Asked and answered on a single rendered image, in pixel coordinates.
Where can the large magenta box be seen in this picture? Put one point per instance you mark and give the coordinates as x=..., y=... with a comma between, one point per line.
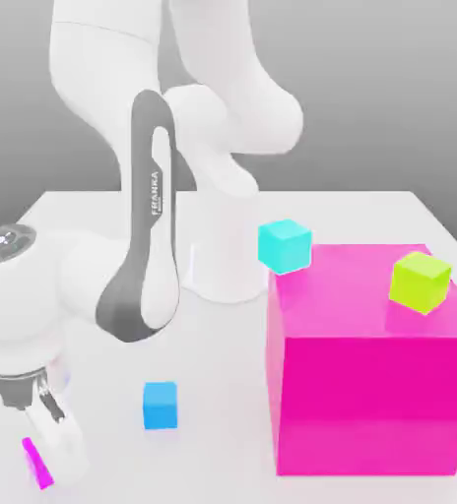
x=370, y=386

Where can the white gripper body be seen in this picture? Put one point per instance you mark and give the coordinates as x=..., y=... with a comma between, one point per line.
x=57, y=443

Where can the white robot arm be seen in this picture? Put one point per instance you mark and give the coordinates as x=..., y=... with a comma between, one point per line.
x=94, y=78

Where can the small lime green cube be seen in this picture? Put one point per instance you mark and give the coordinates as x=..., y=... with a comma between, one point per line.
x=419, y=281

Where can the small blue cube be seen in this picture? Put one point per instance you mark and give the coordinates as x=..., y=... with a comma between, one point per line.
x=160, y=405

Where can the small cyan cube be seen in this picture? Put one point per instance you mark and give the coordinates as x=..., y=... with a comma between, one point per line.
x=284, y=246

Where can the small magenta cube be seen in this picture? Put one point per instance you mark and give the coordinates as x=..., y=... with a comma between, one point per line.
x=37, y=464

